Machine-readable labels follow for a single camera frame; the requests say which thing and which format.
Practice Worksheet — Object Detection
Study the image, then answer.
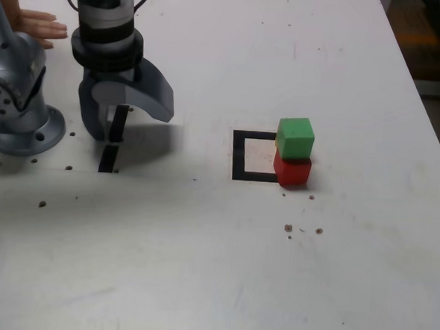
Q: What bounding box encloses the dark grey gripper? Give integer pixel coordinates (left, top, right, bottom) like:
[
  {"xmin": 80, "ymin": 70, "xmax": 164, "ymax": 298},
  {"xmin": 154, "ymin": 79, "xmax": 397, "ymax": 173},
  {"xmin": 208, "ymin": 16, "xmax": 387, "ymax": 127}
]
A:
[{"xmin": 75, "ymin": 53, "xmax": 177, "ymax": 146}]

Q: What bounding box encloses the green cube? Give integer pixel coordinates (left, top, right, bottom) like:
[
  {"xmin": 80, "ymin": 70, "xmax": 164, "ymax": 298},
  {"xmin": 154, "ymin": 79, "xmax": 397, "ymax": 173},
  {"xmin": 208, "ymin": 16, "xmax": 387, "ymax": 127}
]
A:
[{"xmin": 274, "ymin": 116, "xmax": 317, "ymax": 161}]

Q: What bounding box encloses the red cube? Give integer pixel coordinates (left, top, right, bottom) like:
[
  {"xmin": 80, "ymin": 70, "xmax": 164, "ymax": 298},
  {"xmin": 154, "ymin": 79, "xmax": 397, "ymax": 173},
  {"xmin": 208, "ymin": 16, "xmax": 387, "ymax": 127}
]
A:
[{"xmin": 271, "ymin": 148, "xmax": 314, "ymax": 189}]

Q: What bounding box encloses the black tape square outline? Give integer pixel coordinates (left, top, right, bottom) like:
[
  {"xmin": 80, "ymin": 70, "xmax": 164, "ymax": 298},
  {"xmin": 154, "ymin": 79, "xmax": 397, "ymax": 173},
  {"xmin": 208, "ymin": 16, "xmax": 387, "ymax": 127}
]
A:
[{"xmin": 230, "ymin": 129, "xmax": 283, "ymax": 184}]

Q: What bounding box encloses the person's hand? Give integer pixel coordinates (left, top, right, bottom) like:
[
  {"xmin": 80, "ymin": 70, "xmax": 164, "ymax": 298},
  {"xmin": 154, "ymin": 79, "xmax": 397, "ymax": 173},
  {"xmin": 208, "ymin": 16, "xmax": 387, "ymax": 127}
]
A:
[{"xmin": 13, "ymin": 9, "xmax": 70, "ymax": 51}]

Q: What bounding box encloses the black tape strip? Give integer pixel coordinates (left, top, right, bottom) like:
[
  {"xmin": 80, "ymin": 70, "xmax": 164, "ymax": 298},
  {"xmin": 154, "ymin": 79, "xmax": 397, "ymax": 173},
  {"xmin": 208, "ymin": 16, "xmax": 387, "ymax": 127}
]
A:
[{"xmin": 97, "ymin": 104, "xmax": 130, "ymax": 175}]

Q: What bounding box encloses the dark brown background furniture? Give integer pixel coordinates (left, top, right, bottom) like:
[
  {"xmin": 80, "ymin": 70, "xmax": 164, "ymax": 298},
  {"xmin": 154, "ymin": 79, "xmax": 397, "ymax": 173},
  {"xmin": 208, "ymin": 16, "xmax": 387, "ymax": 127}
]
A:
[{"xmin": 374, "ymin": 0, "xmax": 440, "ymax": 81}]

